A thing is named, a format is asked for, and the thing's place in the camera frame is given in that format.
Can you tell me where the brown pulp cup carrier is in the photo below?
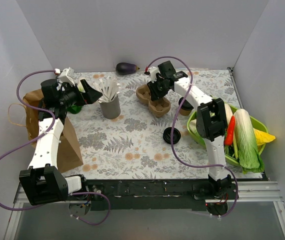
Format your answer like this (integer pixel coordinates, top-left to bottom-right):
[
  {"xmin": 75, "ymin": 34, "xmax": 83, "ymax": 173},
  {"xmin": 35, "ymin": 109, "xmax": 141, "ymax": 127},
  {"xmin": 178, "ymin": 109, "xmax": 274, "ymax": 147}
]
[{"xmin": 135, "ymin": 83, "xmax": 172, "ymax": 119}]

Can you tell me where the black plastic cup lid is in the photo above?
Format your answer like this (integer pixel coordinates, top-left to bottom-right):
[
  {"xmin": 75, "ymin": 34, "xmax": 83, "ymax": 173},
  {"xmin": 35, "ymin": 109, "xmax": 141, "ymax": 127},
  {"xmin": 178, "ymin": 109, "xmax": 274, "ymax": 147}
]
[{"xmin": 180, "ymin": 99, "xmax": 194, "ymax": 111}]

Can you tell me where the brown paper coffee cup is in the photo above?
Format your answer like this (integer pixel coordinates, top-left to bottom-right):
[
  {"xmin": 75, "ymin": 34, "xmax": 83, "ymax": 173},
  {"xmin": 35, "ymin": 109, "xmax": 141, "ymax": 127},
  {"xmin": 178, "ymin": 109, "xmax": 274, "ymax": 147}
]
[{"xmin": 179, "ymin": 100, "xmax": 194, "ymax": 116}]

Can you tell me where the brown paper bag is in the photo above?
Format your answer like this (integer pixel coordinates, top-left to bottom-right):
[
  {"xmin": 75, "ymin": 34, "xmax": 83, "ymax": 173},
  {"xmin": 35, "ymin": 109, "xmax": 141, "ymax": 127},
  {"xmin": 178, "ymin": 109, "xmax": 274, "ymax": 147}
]
[{"xmin": 23, "ymin": 89, "xmax": 83, "ymax": 173}]

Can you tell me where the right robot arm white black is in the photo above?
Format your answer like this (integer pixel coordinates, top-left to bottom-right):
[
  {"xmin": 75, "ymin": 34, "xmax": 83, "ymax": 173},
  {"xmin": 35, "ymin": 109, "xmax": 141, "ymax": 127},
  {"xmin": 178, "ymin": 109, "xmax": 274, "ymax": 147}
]
[{"xmin": 145, "ymin": 60, "xmax": 235, "ymax": 199}]

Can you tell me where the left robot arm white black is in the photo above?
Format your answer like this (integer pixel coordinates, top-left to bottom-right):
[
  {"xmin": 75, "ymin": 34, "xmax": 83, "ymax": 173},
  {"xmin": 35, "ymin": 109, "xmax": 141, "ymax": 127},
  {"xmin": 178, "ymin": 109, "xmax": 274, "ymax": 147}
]
[{"xmin": 19, "ymin": 79, "xmax": 103, "ymax": 206}]

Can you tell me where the green bok choy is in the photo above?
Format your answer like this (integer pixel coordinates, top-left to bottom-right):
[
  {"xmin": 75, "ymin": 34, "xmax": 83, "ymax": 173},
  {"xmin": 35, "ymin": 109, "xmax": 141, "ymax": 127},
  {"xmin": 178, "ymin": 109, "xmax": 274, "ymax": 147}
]
[{"xmin": 64, "ymin": 80, "xmax": 86, "ymax": 115}]

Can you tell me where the bundle of white straws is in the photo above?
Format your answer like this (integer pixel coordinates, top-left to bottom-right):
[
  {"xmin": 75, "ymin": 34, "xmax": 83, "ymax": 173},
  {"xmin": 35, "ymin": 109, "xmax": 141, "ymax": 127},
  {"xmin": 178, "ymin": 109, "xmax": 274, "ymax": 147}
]
[{"xmin": 93, "ymin": 76, "xmax": 121, "ymax": 103}]

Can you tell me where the grey straw holder cup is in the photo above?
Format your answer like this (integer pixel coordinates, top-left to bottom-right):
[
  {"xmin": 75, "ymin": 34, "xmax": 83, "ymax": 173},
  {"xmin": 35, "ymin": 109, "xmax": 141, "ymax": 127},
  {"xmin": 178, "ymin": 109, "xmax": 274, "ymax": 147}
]
[{"xmin": 99, "ymin": 96, "xmax": 121, "ymax": 120}]

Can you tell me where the purple eggplant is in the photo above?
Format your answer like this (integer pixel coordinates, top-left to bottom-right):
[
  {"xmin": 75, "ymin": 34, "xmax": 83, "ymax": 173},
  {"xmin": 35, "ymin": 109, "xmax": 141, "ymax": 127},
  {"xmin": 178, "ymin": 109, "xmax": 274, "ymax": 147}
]
[{"xmin": 115, "ymin": 62, "xmax": 140, "ymax": 76}]

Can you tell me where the stack of black lids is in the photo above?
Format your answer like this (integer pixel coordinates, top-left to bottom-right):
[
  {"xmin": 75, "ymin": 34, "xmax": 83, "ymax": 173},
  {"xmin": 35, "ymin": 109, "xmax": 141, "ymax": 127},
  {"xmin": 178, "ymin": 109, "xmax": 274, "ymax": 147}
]
[{"xmin": 162, "ymin": 127, "xmax": 181, "ymax": 145}]

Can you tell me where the green leafy lettuce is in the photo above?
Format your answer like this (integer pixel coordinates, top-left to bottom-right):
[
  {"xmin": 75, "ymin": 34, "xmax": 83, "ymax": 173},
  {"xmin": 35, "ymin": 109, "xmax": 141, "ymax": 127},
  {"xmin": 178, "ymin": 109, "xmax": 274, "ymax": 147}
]
[{"xmin": 188, "ymin": 119, "xmax": 198, "ymax": 135}]

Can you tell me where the red chili pepper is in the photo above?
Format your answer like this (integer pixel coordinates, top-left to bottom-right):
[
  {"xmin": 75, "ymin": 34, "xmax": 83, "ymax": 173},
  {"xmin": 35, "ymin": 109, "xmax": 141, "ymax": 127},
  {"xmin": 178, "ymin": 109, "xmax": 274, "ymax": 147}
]
[{"xmin": 224, "ymin": 115, "xmax": 236, "ymax": 146}]

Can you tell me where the green vegetable tray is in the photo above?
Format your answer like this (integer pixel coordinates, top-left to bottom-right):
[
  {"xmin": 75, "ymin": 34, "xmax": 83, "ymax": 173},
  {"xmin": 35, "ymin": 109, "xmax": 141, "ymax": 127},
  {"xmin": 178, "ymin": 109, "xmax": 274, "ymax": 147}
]
[{"xmin": 186, "ymin": 111, "xmax": 269, "ymax": 167}]

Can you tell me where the yellow pepper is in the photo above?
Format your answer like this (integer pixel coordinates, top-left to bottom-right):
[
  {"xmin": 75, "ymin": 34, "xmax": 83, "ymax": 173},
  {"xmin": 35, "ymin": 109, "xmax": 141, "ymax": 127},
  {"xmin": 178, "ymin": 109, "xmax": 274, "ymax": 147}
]
[{"xmin": 253, "ymin": 128, "xmax": 276, "ymax": 146}]

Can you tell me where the napa cabbage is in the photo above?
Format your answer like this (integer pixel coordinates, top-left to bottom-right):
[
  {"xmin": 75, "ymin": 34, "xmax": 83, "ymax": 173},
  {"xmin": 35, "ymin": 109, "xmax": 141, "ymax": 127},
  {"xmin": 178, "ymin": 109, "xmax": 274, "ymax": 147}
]
[{"xmin": 233, "ymin": 108, "xmax": 265, "ymax": 173}]

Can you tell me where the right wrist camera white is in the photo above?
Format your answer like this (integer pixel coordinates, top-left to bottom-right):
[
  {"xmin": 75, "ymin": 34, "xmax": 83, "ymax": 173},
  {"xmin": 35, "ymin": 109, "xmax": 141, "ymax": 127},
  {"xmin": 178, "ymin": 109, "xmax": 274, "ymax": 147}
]
[{"xmin": 144, "ymin": 66, "xmax": 160, "ymax": 83}]

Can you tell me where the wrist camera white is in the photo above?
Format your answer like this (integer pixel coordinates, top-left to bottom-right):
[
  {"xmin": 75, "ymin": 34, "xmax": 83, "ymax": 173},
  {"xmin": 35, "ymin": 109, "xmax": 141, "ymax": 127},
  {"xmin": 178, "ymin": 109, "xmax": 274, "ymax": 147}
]
[
  {"xmin": 144, "ymin": 66, "xmax": 160, "ymax": 83},
  {"xmin": 54, "ymin": 67, "xmax": 75, "ymax": 86}
]

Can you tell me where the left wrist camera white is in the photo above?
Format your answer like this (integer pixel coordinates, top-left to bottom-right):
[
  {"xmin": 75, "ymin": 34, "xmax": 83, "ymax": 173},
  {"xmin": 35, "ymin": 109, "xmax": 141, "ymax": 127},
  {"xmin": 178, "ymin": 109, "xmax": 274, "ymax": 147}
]
[{"xmin": 54, "ymin": 67, "xmax": 75, "ymax": 86}]

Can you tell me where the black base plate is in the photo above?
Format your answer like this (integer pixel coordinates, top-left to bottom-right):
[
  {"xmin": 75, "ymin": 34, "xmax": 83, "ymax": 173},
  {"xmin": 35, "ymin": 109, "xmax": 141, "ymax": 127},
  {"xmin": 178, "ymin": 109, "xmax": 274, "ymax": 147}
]
[{"xmin": 68, "ymin": 179, "xmax": 236, "ymax": 211}]

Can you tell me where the aluminium frame rail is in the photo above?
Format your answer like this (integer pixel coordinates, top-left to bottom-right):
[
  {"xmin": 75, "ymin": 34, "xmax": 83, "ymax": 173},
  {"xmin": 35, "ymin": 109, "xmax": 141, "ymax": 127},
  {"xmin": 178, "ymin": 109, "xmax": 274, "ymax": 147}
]
[{"xmin": 4, "ymin": 180, "xmax": 285, "ymax": 240}]

